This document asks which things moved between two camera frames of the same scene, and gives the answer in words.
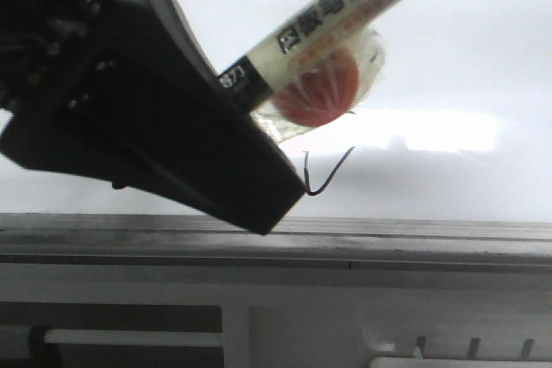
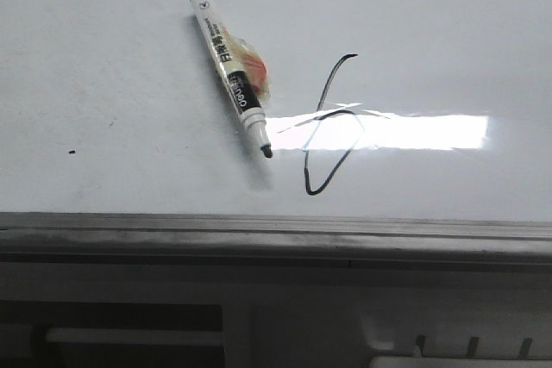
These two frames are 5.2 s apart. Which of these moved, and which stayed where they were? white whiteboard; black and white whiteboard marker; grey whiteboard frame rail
Moved: black and white whiteboard marker
Stayed: grey whiteboard frame rail; white whiteboard
